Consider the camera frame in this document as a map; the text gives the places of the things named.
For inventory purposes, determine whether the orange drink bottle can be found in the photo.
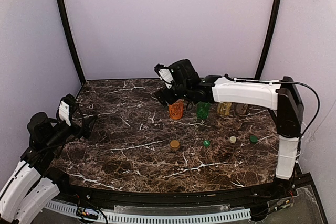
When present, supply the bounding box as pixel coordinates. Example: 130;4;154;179
169;100;184;120

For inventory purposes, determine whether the green soda bottle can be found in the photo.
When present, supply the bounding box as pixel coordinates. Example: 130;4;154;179
196;102;211;121

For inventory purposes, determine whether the tan orange bottle cap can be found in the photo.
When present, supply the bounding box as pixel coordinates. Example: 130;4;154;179
170;140;180;150

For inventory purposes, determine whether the yellow tea bottle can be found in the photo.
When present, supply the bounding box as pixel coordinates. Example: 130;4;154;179
217;102;232;116

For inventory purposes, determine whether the small green soda cap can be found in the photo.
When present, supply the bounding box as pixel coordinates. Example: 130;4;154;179
203;140;211;147

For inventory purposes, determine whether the coffee latte bottle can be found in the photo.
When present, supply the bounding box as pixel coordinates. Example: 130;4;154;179
236;103;248;115

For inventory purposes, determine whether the cream bottle cap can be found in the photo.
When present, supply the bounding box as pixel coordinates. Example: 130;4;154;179
229;136;236;144

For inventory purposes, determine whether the green bottle cap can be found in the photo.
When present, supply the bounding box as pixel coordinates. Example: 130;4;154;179
249;135;258;144

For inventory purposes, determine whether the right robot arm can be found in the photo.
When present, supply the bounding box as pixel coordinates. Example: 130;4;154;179
154;59;304;180

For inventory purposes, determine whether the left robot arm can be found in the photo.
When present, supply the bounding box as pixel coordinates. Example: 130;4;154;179
1;112;98;223

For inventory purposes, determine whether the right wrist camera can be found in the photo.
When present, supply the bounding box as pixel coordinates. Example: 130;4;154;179
154;64;174;89

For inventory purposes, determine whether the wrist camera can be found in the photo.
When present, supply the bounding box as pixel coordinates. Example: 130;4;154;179
57;94;75;126
154;64;174;89

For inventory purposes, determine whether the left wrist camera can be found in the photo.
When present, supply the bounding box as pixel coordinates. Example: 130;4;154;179
57;94;75;126

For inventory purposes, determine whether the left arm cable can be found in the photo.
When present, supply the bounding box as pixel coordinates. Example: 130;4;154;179
15;95;86;180

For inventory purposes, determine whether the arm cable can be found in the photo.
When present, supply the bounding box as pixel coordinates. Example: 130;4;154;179
224;74;321;135
15;95;86;180

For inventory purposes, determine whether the black front rail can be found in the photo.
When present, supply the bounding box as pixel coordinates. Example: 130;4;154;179
54;171;298;210

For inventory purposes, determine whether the white slotted cable duct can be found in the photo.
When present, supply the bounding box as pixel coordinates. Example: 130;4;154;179
44;200;251;223

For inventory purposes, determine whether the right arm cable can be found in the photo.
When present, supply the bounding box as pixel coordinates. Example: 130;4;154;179
224;74;321;135

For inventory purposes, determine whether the left black frame post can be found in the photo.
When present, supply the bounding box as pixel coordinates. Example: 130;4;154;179
56;0;86;85

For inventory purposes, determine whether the black frame post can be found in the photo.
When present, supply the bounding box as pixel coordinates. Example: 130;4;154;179
254;0;281;80
56;0;86;85

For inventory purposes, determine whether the right black frame post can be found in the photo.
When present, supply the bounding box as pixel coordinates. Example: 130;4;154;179
254;0;281;80

